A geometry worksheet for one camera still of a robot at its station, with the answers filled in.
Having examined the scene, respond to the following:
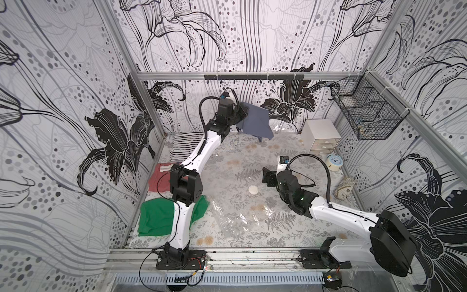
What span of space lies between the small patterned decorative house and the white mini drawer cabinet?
0.21m

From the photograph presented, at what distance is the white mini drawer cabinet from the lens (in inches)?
39.7

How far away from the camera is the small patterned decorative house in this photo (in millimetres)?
897
